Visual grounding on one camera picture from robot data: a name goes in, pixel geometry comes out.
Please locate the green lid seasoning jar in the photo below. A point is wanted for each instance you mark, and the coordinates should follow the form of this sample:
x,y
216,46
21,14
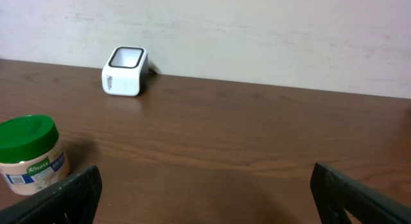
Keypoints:
x,y
32,156

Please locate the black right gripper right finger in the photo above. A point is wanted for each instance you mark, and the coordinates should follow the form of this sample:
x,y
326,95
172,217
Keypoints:
x,y
336,195

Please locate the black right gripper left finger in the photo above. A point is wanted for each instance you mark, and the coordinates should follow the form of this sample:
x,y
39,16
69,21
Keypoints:
x,y
72,200

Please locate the white barcode scanner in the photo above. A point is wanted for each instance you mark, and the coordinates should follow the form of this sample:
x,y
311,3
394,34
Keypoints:
x,y
125,72

